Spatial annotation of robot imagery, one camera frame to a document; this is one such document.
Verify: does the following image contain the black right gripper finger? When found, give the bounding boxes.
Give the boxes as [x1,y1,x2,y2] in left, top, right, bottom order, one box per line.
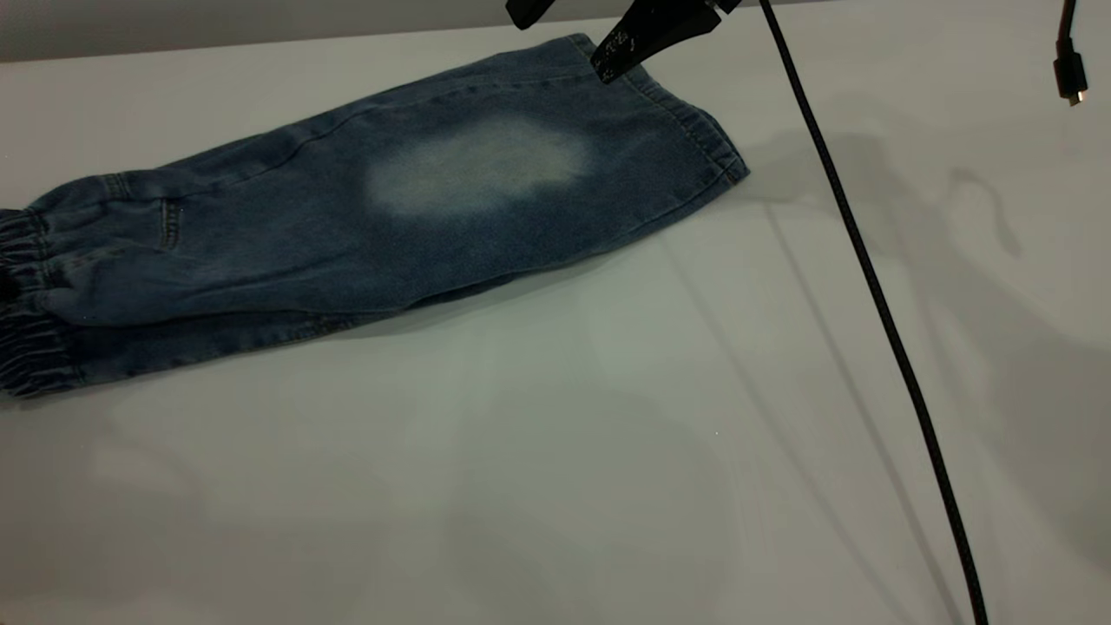
[506,0,556,31]
[590,0,743,85]

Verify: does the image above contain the blue denim jeans basketball print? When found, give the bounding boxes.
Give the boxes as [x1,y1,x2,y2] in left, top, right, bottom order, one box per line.
[0,33,752,400]

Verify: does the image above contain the black braided cable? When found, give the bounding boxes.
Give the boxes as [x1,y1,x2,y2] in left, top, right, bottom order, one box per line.
[758,0,990,625]

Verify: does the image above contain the black cable with usb plug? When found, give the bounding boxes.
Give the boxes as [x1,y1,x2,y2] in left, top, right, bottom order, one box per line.
[1052,0,1089,107]

